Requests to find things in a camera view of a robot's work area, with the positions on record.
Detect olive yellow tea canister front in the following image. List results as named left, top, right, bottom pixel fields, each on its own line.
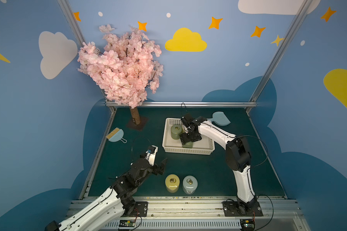
left=165, top=174, right=180, bottom=193

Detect pale blue tea canister front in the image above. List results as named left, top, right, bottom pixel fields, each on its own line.
left=183, top=176, right=198, bottom=194

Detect green tea canister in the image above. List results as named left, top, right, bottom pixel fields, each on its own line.
left=170, top=124, right=183, bottom=140
left=182, top=141, right=193, bottom=149

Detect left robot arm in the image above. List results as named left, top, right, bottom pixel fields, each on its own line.
left=45, top=158, right=167, bottom=231

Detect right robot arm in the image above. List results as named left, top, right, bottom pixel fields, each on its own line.
left=180, top=114, right=256, bottom=205

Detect green tea canister back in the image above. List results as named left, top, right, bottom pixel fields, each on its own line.
left=170, top=124, right=183, bottom=140

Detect teal dustpan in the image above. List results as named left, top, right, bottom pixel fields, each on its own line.
left=207, top=111, right=231, bottom=126

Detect teal hand brush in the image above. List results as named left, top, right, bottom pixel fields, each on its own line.
left=106, top=128, right=127, bottom=143

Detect left controller board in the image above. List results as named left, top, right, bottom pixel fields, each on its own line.
left=118, top=219, right=136, bottom=229

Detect controller board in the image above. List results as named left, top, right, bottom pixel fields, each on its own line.
left=240, top=219, right=255, bottom=231
left=118, top=219, right=136, bottom=229

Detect pink cherry blossom tree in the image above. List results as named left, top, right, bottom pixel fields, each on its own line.
left=78, top=24, right=163, bottom=126

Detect right controller board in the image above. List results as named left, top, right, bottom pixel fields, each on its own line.
left=240, top=219, right=255, bottom=231

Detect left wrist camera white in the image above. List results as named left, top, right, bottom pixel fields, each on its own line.
left=145, top=145, right=158, bottom=166

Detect back aluminium frame bar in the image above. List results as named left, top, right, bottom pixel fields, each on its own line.
left=105, top=101, right=257, bottom=108

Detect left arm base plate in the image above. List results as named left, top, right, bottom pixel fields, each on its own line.
left=124, top=201, right=148, bottom=217

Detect aluminium front rail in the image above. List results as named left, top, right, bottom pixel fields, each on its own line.
left=60, top=196, right=311, bottom=231

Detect dark metal tree base plate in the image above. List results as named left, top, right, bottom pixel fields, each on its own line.
left=126, top=116, right=148, bottom=131

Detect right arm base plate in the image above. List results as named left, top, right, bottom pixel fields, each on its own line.
left=222, top=199, right=263, bottom=217

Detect left aluminium frame post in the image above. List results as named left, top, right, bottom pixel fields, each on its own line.
left=57, top=0, right=116, bottom=115

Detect aluminium frame post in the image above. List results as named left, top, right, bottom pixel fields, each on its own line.
left=57, top=0, right=116, bottom=115
left=246, top=0, right=313, bottom=114

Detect right aluminium frame post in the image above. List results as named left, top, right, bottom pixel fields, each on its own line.
left=246, top=0, right=313, bottom=114

